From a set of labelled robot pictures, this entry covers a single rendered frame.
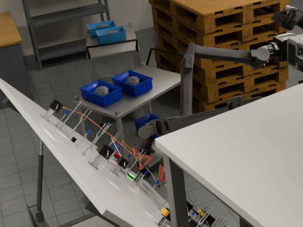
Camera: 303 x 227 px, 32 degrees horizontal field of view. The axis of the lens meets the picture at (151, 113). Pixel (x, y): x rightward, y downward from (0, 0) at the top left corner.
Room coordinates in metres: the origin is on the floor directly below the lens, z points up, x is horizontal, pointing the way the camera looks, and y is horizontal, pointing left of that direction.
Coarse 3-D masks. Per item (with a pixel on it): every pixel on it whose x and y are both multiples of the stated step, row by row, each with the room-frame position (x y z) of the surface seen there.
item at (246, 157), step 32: (288, 96) 1.22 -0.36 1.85; (192, 128) 1.12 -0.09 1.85; (224, 128) 1.10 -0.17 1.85; (256, 128) 1.08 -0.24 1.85; (288, 128) 1.06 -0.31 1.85; (192, 160) 0.98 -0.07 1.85; (224, 160) 0.96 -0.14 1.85; (256, 160) 0.94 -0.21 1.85; (288, 160) 0.93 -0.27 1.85; (224, 192) 0.85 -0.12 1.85; (256, 192) 0.83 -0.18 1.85; (288, 192) 0.82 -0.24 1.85; (256, 224) 0.75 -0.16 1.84; (288, 224) 0.73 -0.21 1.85
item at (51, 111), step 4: (52, 100) 1.92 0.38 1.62; (56, 100) 1.89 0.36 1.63; (48, 104) 1.93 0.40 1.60; (52, 104) 1.89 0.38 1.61; (56, 104) 1.89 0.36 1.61; (60, 104) 1.89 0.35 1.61; (52, 108) 1.88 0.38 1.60; (56, 108) 1.85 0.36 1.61; (60, 108) 1.89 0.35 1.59; (48, 112) 1.89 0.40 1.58; (52, 112) 1.89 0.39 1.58; (56, 112) 1.88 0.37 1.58; (44, 116) 1.88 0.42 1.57; (48, 116) 1.89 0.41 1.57; (48, 120) 1.89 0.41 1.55
